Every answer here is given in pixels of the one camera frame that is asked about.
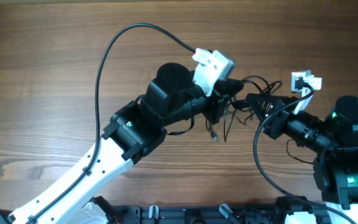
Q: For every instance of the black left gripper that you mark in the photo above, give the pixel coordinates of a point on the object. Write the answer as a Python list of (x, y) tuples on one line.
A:
[(216, 101)]

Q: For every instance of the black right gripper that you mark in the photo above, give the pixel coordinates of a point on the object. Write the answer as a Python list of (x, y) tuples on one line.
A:
[(276, 101)]

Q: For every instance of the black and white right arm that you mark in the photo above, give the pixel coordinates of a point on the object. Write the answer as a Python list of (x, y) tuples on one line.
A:
[(334, 140)]

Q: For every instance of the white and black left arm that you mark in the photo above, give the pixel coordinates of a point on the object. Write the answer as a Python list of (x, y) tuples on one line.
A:
[(175, 94)]

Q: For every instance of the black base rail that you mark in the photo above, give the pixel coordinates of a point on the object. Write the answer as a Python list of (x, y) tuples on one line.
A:
[(249, 214)]

